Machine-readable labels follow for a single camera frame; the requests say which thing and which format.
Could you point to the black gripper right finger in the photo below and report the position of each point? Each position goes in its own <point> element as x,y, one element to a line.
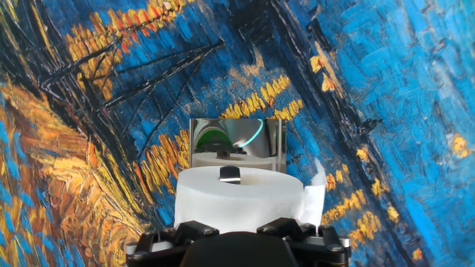
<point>315,243</point>

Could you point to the starry night painting tablecloth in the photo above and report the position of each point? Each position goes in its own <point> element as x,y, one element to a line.
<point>389,111</point>

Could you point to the white toilet paper roll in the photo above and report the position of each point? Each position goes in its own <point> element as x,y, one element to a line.
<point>237,204</point>

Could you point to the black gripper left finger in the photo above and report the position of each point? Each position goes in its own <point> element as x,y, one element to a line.
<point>167,244</point>

